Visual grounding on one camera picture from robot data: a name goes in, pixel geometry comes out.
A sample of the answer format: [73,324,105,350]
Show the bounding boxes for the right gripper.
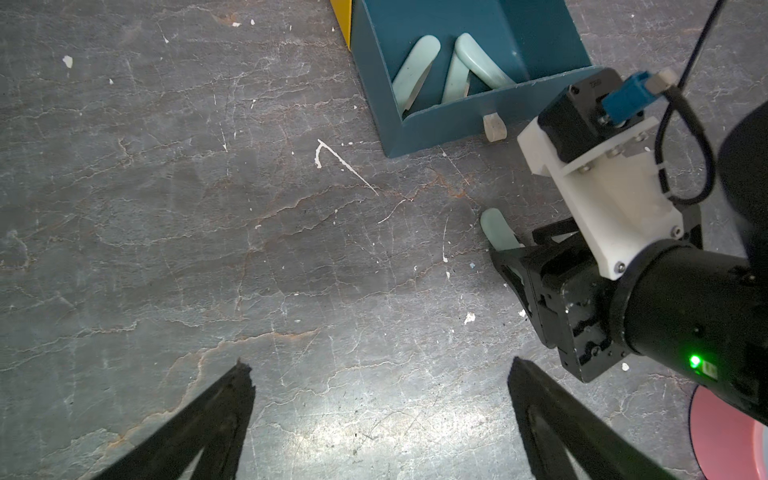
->
[491,206,704,383]

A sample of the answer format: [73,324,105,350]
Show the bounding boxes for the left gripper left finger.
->
[98,361,256,479]

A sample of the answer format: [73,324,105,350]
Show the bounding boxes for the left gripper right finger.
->
[507,357,673,479]

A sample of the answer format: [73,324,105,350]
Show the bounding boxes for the teal fruit knife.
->
[454,33,516,89]
[480,208,523,252]
[392,35,441,116]
[441,52,470,104]

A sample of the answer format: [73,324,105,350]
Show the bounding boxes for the yellow teal drawer cabinet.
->
[331,0,598,158]

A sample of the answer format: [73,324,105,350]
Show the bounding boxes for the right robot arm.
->
[481,106,767,421]

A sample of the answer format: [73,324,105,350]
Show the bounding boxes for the pink alarm clock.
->
[689,386,767,479]

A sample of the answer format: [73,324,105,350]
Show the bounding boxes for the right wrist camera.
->
[518,68,683,280]

